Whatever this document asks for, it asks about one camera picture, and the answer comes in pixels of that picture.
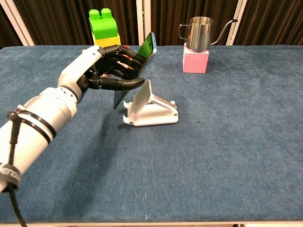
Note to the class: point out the black pleated curtain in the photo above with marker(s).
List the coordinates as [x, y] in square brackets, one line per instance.
[59, 21]

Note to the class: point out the white slanted frame post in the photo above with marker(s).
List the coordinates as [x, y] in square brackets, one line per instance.
[16, 23]
[236, 30]

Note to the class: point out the white phone stand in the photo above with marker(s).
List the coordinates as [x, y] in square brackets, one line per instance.
[156, 116]

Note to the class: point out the green toy block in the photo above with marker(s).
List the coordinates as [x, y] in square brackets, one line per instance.
[103, 26]

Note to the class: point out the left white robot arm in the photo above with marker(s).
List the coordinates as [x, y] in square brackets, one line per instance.
[45, 113]

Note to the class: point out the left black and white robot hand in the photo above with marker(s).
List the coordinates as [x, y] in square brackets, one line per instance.
[78, 68]

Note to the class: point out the steel gooseneck pitcher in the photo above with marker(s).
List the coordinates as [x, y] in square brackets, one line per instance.
[198, 35]

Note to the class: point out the yellow toy block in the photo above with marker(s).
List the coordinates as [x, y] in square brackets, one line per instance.
[106, 41]

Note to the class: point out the pink cube block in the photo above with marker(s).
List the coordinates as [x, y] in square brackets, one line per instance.
[195, 61]

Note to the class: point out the white upright frame post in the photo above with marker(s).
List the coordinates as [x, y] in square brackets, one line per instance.
[143, 21]

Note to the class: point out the blue felt table cloth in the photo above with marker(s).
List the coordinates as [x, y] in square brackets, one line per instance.
[189, 153]

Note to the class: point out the black smartphone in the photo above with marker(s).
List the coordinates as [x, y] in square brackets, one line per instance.
[146, 46]

